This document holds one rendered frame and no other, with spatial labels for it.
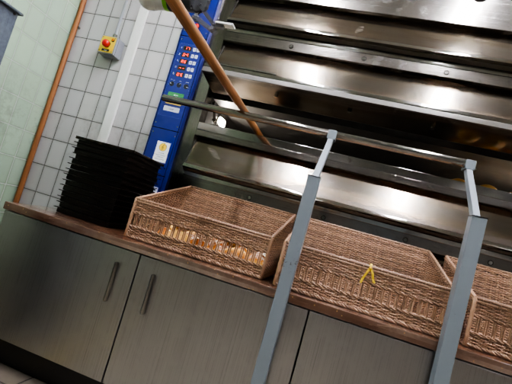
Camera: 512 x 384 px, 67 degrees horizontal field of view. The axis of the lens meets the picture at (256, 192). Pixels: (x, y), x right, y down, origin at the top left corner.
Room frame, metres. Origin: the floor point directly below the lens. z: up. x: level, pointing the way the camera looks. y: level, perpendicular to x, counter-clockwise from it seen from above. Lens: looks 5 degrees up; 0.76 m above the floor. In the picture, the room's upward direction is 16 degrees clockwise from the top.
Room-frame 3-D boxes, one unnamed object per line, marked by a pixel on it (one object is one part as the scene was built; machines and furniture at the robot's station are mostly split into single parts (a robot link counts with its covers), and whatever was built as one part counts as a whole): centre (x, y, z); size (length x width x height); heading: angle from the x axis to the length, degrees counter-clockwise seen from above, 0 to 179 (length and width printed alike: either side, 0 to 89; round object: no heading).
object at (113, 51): (2.04, 0.97, 1.46); 0.10 x 0.07 x 0.10; 76
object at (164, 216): (1.63, 0.11, 0.72); 0.56 x 0.49 x 0.28; 77
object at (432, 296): (1.46, -0.46, 0.72); 0.56 x 0.49 x 0.28; 77
